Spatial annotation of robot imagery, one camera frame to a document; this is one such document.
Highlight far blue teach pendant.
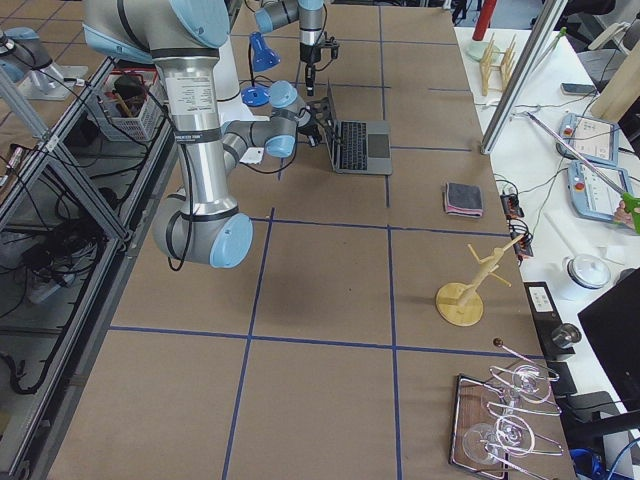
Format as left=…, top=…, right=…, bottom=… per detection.
left=559, top=113, right=620, bottom=167

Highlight folded grey pink cloth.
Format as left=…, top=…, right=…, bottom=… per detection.
left=443, top=182, right=484, bottom=218

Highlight wooden dish rack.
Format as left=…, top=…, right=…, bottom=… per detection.
left=479, top=35, right=516, bottom=96

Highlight aluminium frame post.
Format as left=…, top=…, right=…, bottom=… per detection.
left=480, top=0, right=568, bottom=155

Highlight near blue teach pendant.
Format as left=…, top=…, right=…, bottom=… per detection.
left=567, top=160, right=621, bottom=222

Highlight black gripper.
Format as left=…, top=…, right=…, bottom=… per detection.
left=297, top=106, right=323, bottom=146
left=299, top=43, right=320, bottom=96

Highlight grey laptop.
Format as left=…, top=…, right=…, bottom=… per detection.
left=320, top=82, right=393, bottom=176

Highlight blue desk lamp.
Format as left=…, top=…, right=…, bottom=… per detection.
left=241, top=32, right=281, bottom=107

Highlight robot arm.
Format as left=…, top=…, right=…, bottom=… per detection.
left=83, top=1, right=321, bottom=268
left=254, top=0, right=325, bottom=97

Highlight wire glass holder tray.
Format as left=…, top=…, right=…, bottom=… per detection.
left=448, top=338, right=564, bottom=479

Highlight pale green plate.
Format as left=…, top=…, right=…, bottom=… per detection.
left=465, top=41, right=500, bottom=62

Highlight white plastic basket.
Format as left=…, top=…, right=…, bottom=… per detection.
left=92, top=69, right=164, bottom=142

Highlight red cup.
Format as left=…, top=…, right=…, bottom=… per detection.
left=472, top=0, right=497, bottom=42

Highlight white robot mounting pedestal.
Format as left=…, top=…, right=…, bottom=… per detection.
left=213, top=38, right=268, bottom=138

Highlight wooden mug tree stand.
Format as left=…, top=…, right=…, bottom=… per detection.
left=435, top=235, right=522, bottom=327

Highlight white kettle pot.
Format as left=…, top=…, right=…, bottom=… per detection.
left=559, top=254, right=611, bottom=300

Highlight blue teach pendant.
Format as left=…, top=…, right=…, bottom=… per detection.
left=567, top=160, right=621, bottom=222
left=559, top=113, right=620, bottom=167

